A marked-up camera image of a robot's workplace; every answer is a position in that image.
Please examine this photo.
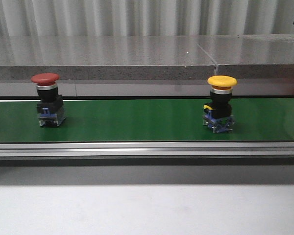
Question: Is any red mushroom push button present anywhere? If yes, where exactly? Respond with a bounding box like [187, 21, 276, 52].
[31, 72, 66, 127]

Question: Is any yellow mushroom push button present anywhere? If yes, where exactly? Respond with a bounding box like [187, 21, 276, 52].
[202, 75, 237, 133]

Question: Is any aluminium conveyor side rail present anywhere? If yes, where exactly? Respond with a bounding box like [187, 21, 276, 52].
[0, 141, 294, 160]

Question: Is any white pleated curtain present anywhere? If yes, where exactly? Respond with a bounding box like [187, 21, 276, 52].
[0, 0, 294, 36]

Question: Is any green conveyor belt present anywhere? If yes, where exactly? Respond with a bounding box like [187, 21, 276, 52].
[0, 98, 294, 142]

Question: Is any grey stone countertop slab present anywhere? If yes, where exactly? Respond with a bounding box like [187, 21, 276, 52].
[0, 36, 215, 80]

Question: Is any white base panel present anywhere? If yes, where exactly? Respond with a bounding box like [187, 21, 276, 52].
[0, 78, 294, 97]

